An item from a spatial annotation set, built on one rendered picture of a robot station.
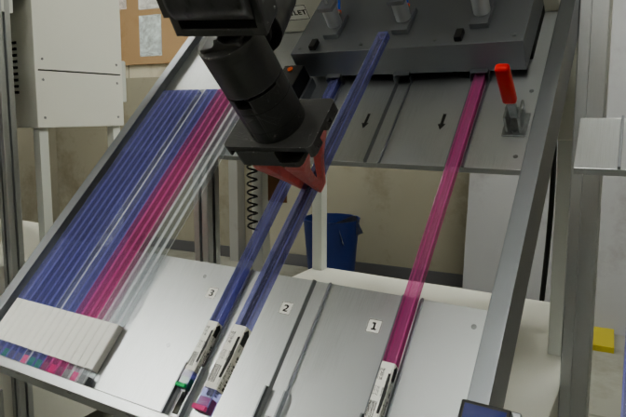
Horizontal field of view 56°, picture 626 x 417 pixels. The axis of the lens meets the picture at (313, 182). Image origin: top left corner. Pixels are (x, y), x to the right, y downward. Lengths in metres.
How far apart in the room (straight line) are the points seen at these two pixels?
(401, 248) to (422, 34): 2.96
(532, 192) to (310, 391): 0.31
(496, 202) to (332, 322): 2.59
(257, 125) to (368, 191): 3.22
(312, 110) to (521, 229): 0.25
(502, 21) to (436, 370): 0.45
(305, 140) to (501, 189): 2.69
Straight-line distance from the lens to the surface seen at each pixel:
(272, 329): 0.68
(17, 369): 0.86
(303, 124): 0.56
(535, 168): 0.70
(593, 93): 0.94
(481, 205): 3.21
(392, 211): 3.71
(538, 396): 1.01
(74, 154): 5.26
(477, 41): 0.80
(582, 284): 0.97
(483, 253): 3.22
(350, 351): 0.63
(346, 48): 0.87
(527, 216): 0.66
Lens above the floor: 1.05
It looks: 7 degrees down
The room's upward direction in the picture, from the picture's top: straight up
